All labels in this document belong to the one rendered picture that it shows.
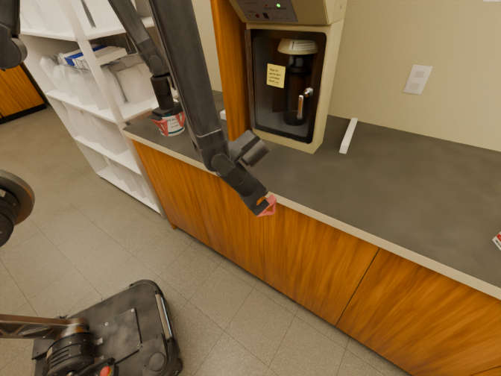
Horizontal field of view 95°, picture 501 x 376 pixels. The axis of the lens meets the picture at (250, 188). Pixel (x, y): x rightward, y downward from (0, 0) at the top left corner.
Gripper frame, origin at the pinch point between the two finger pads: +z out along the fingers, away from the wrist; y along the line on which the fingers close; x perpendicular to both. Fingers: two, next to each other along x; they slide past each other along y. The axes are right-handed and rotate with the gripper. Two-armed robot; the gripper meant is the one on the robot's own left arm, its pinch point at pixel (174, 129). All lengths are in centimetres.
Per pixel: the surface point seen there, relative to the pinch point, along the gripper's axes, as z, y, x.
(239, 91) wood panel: -5.9, 32.0, -10.3
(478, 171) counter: 15, 50, -105
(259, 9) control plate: -36, 25, -26
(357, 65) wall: -10, 74, -49
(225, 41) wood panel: -26.1, 26.0, -10.0
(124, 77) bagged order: 0, 35, 83
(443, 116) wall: 6, 73, -90
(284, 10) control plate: -35, 25, -34
